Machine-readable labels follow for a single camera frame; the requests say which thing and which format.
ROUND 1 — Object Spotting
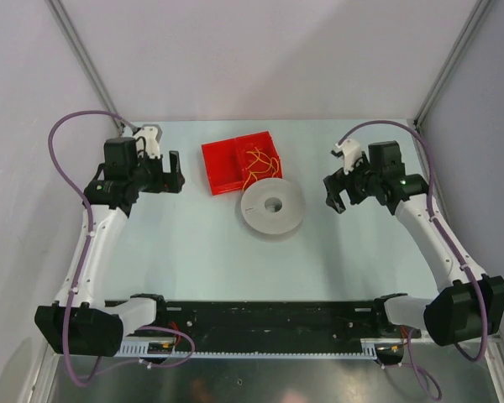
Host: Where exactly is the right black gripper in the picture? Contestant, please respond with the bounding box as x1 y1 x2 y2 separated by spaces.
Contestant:
323 151 381 214

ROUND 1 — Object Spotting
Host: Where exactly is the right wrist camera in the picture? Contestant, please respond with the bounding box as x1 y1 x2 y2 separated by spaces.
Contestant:
331 139 362 175

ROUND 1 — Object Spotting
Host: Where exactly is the yellow cable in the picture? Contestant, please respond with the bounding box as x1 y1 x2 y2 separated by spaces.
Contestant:
242 145 283 191

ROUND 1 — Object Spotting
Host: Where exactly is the red two-compartment bin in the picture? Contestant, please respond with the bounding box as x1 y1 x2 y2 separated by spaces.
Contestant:
201 131 283 196

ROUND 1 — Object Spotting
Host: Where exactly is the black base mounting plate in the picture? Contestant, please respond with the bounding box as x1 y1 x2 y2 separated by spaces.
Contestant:
133 299 405 353

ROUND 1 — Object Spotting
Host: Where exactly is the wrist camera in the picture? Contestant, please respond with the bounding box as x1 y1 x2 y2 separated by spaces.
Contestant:
133 124 162 160
331 139 362 175

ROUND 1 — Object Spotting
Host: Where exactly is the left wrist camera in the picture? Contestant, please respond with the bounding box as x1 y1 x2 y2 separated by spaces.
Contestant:
133 124 162 160

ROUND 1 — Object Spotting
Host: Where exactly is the white plastic spool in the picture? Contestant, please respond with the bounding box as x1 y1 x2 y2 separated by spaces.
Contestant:
239 178 306 241

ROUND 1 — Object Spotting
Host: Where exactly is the left aluminium frame post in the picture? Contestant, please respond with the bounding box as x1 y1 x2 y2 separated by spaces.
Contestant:
45 0 118 113

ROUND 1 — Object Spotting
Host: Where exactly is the right aluminium frame post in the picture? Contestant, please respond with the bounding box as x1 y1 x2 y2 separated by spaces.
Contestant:
412 0 496 130

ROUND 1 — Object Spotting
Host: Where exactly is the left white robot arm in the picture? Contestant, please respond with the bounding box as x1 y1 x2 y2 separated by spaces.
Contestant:
34 136 185 357

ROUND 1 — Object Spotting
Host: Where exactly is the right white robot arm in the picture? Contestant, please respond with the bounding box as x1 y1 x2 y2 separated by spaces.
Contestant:
323 139 504 346

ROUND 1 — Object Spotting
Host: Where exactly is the grey slotted cable duct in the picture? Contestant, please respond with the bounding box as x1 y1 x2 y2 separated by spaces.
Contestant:
116 338 404 360

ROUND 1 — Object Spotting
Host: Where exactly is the aluminium frame post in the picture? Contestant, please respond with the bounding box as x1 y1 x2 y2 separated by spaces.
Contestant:
45 0 118 113
412 0 496 130

